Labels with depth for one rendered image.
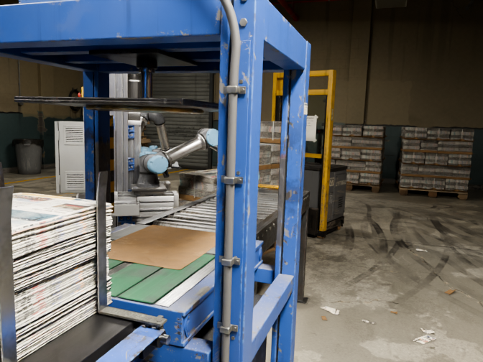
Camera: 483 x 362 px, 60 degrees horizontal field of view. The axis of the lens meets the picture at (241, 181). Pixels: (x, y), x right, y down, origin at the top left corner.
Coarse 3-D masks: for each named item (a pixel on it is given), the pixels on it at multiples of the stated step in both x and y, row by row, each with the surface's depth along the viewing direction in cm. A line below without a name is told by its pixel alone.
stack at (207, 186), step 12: (276, 168) 410; (180, 180) 354; (192, 180) 344; (204, 180) 336; (216, 180) 336; (264, 180) 394; (276, 180) 409; (180, 192) 354; (192, 192) 345; (204, 192) 337; (180, 204) 355; (264, 252) 406
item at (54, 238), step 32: (32, 224) 79; (64, 224) 87; (32, 256) 80; (64, 256) 88; (96, 256) 98; (32, 288) 81; (64, 288) 89; (96, 288) 99; (32, 320) 81; (64, 320) 89; (0, 352) 75; (32, 352) 82
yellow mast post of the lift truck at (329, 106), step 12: (324, 120) 453; (324, 132) 455; (324, 144) 454; (324, 156) 455; (324, 168) 457; (324, 180) 458; (324, 192) 459; (324, 204) 461; (324, 216) 463; (324, 228) 466
